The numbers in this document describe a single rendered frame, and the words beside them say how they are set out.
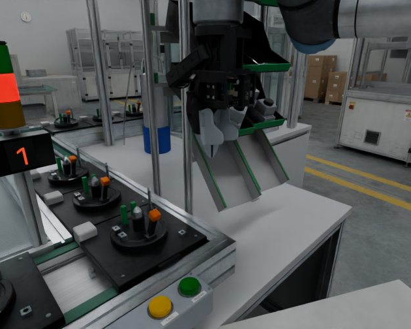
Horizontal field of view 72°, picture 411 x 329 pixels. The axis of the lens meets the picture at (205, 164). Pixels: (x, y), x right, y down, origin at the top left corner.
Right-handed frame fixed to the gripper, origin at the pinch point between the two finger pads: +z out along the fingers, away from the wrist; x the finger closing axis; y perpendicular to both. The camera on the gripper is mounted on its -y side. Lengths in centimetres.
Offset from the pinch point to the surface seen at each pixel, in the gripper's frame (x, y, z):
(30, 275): -28.5, -22.9, 26.3
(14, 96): -22.7, -29.6, -8.7
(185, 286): -7.5, 1.6, 26.0
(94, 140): 33, -138, 35
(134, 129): 62, -137, 33
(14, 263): -30.1, -29.3, 26.3
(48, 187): -13, -65, 26
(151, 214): -5.9, -11.5, 16.3
